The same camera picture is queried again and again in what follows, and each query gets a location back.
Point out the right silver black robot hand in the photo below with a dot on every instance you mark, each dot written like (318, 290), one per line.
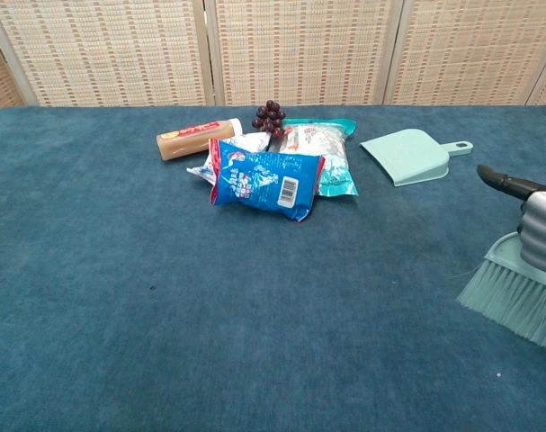
(542, 229)

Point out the brown drink bottle red label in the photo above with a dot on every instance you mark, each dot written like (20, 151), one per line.
(191, 140)

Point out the mint green dustpan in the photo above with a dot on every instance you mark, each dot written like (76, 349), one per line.
(407, 157)

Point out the teal and white snack bag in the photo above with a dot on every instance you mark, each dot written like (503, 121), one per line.
(331, 155)

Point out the blue snack bag with barcode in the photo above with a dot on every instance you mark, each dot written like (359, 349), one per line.
(254, 180)

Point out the dark red grape bunch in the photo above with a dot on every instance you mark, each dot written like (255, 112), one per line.
(268, 118)

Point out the white crumpled snack bag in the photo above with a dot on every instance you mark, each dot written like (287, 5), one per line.
(250, 141)

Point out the blue felt table mat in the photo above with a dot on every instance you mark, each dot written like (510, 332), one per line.
(119, 292)

